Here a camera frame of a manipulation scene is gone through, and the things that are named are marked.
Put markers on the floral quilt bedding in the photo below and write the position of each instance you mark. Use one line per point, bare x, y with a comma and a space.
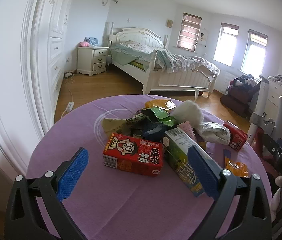
128, 51

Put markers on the dark red armchair with clothes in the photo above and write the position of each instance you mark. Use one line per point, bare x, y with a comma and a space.
239, 94

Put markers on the left window with blind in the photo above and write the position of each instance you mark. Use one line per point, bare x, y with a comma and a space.
189, 32

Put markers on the white bed frame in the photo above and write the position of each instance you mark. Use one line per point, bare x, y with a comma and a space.
150, 75

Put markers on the white tissue paper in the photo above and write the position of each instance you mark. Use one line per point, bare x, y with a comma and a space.
214, 132

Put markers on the white wardrobe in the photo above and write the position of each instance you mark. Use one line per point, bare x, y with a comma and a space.
32, 38

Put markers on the white fluffy ball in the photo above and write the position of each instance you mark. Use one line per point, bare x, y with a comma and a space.
188, 111

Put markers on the beige triangular wrapper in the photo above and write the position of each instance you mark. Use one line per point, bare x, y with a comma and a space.
119, 126

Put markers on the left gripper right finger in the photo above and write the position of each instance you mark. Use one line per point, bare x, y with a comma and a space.
251, 219

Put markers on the right window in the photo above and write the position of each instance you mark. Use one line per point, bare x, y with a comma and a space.
255, 52

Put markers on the green white drink carton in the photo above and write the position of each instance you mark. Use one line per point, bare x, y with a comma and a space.
177, 144

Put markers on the red milk carton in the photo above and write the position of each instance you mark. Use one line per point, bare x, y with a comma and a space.
133, 155
238, 137

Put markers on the white power strip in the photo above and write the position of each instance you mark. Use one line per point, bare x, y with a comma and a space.
69, 106

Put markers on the pink grey desk chair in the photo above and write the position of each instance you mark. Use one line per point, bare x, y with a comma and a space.
259, 125

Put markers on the red milk carton front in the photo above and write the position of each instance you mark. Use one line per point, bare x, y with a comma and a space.
133, 155

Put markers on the green snack wrapper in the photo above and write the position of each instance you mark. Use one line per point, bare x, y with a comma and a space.
159, 116

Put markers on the pink hair roller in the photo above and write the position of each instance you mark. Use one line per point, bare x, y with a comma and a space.
186, 127

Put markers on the pink plush toy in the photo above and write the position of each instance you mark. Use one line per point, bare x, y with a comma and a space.
84, 44

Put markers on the purple round tablecloth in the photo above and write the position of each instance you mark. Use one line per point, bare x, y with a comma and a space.
111, 204

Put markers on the white dresser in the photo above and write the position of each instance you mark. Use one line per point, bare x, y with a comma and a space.
272, 101

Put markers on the orange candy wrapper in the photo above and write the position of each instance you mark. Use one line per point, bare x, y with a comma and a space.
237, 168

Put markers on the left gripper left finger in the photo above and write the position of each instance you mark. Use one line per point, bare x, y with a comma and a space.
35, 209

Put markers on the right white gloved hand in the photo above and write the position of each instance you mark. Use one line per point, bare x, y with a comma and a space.
276, 202

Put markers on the yellow snack bag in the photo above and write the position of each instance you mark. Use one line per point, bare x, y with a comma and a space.
164, 104

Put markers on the middle window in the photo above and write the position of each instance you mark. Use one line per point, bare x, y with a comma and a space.
226, 44

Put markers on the dark blue wrapper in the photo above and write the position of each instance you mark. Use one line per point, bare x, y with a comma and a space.
150, 131

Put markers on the white nightstand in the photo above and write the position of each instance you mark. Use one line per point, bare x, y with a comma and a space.
92, 60

